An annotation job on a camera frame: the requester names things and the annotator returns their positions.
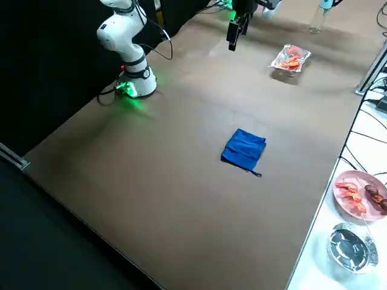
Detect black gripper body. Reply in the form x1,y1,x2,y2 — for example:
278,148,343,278
232,0,258,15

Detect clear bottle with blue cap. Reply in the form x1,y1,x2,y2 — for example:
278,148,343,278
308,0,333,34

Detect blue dishcloth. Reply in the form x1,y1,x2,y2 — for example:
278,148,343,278
220,129,267,178

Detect round silver foil dish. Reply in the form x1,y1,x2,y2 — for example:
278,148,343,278
326,222,379,274

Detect orange food skewer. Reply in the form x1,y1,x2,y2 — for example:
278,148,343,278
279,54,303,69

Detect black power supply unit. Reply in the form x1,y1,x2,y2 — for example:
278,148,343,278
374,96,387,114

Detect dark meat skewer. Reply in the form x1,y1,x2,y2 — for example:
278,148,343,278
356,178,387,209

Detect black cable with connector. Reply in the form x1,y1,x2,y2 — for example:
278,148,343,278
129,0,175,61

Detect yellow black striped strap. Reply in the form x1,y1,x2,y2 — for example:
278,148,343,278
152,0,166,30

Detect aluminium frame post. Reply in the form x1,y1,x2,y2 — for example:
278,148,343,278
356,39,387,95

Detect black base cables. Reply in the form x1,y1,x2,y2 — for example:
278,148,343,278
96,84,125,106

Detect thin black desk cable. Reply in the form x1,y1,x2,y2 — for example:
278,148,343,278
352,129,387,143
340,90,368,170

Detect aluminium frame rail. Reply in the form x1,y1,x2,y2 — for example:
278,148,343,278
0,141,31,172

